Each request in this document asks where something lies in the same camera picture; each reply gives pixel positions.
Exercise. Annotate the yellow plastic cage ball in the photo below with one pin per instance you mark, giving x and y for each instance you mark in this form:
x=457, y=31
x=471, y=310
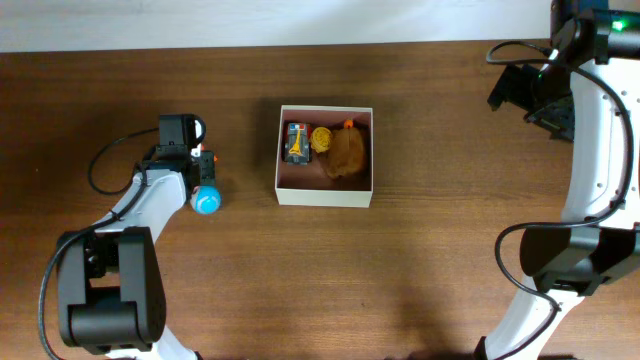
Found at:
x=321, y=139

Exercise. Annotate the white cardboard box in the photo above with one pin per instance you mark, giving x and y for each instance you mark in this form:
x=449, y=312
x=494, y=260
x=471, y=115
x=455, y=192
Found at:
x=309, y=185

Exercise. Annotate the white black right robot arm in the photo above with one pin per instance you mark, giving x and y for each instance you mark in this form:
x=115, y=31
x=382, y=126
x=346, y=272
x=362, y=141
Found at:
x=582, y=88

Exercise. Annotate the pink white toy figure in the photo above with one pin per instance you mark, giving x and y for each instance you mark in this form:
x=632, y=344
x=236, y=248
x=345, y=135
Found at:
x=199, y=153

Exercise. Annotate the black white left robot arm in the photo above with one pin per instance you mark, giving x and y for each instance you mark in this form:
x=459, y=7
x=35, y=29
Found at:
x=111, y=298

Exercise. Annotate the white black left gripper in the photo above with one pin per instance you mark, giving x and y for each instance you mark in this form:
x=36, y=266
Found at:
x=206, y=167

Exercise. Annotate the red grey toy truck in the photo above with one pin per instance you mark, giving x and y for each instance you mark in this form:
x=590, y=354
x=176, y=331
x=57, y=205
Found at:
x=296, y=146

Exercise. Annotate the brown plush toy with orange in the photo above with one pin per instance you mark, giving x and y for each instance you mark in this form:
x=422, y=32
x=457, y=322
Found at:
x=347, y=155

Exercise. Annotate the blue round toy ball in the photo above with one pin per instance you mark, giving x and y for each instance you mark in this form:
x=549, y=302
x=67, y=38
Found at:
x=205, y=200

